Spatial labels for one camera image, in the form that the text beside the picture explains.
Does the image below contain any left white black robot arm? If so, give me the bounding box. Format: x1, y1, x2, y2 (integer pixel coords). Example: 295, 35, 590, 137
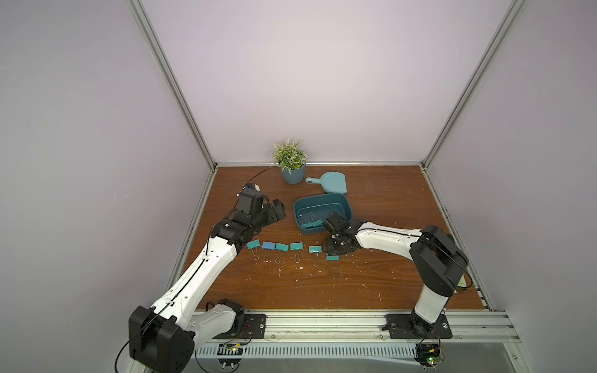
122, 183, 286, 372

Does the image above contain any left electronics board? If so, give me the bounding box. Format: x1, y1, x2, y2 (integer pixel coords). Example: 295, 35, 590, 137
216, 343, 245, 372

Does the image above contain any light teal dustpan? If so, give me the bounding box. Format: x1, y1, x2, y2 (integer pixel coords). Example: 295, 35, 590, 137
306, 172, 348, 194

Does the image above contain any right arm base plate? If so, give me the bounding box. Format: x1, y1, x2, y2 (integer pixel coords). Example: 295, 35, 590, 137
382, 313, 453, 340

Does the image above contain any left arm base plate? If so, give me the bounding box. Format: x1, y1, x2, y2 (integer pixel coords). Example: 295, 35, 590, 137
217, 313, 267, 340

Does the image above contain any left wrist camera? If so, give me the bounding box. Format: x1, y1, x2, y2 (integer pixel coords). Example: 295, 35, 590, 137
242, 183, 261, 191

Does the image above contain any electronics board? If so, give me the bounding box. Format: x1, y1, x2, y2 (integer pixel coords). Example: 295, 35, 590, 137
414, 343, 445, 368
216, 343, 245, 372

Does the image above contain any right electronics board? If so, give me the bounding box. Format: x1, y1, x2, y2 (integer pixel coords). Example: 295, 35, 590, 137
414, 343, 445, 368

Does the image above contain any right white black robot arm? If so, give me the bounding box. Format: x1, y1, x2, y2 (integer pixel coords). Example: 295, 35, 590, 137
323, 213, 469, 329

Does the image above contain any blue binder clip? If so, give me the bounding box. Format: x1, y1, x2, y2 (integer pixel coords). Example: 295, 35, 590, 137
261, 242, 276, 263

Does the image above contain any dark teal storage box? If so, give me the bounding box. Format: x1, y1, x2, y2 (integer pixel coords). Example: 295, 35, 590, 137
293, 194, 353, 235

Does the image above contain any aluminium front rail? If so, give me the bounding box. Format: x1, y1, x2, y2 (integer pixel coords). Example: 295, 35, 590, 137
245, 309, 520, 343

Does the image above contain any potted green plant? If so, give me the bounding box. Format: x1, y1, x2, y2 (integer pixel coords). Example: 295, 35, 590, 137
272, 139, 309, 185

